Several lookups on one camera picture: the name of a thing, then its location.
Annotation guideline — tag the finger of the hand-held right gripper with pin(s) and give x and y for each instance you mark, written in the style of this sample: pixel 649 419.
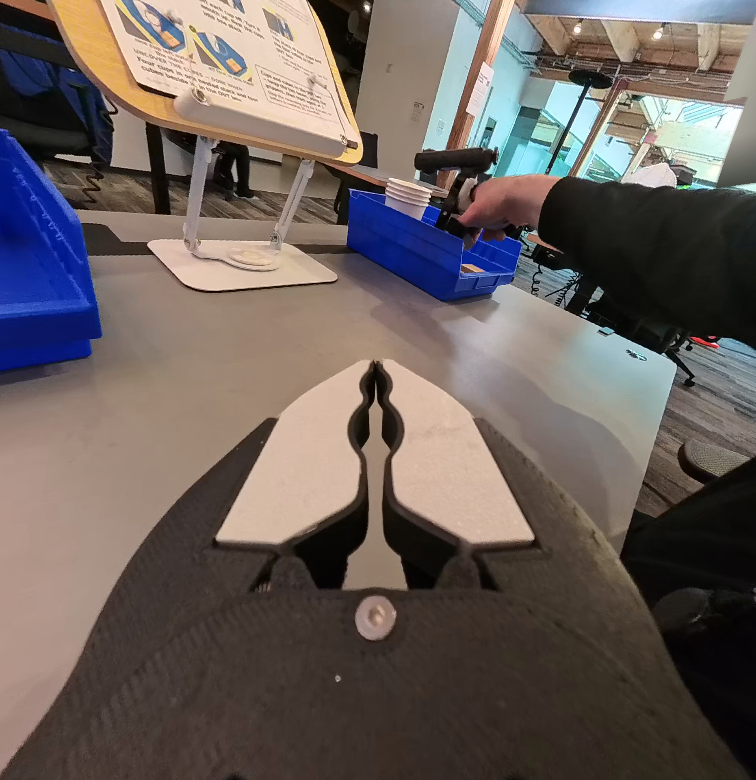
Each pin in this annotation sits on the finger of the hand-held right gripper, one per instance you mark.
pixel 470 241

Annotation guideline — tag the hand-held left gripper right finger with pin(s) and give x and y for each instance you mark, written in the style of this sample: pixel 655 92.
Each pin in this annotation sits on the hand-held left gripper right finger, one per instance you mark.
pixel 457 481

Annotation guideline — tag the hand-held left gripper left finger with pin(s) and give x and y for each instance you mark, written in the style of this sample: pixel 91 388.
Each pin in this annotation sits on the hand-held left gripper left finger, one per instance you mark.
pixel 292 481

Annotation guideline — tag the blue plastic bin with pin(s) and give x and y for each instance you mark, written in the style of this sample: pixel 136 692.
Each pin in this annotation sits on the blue plastic bin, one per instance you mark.
pixel 402 244
pixel 24 292

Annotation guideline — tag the person's right forearm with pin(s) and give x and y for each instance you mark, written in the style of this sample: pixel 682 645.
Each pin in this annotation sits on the person's right forearm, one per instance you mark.
pixel 658 256

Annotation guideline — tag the black standing desk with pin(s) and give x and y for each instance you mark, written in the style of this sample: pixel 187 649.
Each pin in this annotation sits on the black standing desk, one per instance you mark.
pixel 158 170

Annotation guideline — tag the person's right hand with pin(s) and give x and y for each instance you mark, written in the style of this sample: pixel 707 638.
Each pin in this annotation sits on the person's right hand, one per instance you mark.
pixel 512 204

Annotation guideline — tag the black chair back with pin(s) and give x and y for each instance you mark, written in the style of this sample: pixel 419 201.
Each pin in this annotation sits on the black chair back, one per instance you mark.
pixel 369 149

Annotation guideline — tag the brown top table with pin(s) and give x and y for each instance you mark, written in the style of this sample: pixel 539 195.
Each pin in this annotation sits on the brown top table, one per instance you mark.
pixel 365 173

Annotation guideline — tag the white hard hat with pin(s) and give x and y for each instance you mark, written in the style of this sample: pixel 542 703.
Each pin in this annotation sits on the white hard hat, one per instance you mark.
pixel 652 177

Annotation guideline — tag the instruction sheet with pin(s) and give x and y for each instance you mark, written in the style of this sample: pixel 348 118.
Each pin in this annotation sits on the instruction sheet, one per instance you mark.
pixel 231 49

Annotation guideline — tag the person's black clothing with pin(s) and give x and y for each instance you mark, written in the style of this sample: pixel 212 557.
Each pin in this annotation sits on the person's black clothing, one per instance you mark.
pixel 719 548

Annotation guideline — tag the blue jacket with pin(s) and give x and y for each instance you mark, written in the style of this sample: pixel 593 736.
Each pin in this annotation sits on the blue jacket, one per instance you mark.
pixel 79 91

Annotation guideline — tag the black office chair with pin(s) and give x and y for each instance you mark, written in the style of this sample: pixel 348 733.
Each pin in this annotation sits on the black office chair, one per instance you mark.
pixel 36 131

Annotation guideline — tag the wooden post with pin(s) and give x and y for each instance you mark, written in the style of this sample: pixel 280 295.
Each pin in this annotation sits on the wooden post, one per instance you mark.
pixel 475 91

